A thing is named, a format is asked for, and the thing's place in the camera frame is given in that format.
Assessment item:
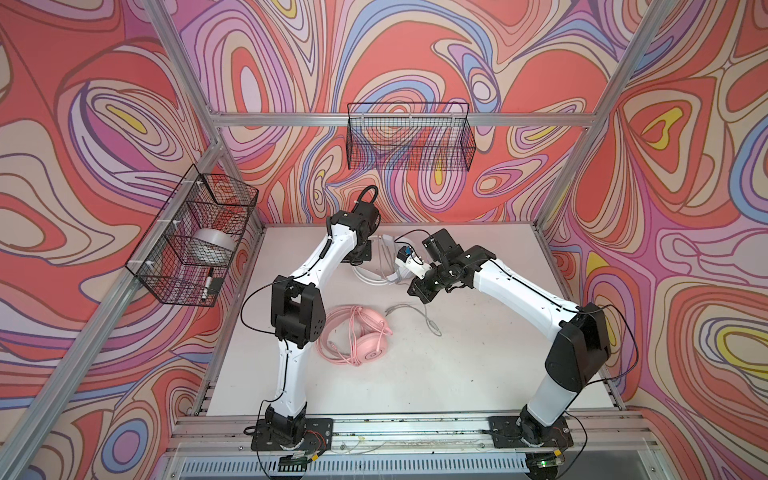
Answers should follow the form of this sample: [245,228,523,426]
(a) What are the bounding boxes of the white headphones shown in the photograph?
[353,234,410,287]

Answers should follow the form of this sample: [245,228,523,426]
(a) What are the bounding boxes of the grey white headphone cable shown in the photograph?
[383,302,444,338]

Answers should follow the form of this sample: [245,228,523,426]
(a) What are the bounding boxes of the pink cat-ear headphones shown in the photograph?
[315,305,393,367]

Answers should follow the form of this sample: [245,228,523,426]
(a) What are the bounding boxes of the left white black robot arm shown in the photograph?
[264,200,380,446]

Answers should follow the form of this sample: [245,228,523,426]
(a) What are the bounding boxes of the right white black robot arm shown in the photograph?
[396,229,610,447]

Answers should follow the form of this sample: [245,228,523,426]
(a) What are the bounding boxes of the white tape roll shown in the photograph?
[189,228,236,266]

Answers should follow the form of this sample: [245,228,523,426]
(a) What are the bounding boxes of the black marker in basket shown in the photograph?
[201,273,224,302]

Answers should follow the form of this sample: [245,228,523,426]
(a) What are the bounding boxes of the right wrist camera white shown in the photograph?
[395,244,431,279]

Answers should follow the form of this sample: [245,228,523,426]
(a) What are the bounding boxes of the black wire basket back wall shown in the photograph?
[346,100,476,172]

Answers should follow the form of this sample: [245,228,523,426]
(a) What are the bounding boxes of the black wire basket wall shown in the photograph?
[346,100,476,172]
[125,165,259,307]

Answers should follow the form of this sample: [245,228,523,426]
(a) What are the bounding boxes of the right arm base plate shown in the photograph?
[487,416,574,451]

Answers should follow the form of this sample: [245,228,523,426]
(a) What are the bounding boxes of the black wire basket left wall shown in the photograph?
[125,165,259,307]

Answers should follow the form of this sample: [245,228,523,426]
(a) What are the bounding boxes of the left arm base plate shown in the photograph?
[248,417,334,453]

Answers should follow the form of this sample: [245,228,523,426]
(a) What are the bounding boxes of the aluminium front rail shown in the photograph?
[166,410,661,455]

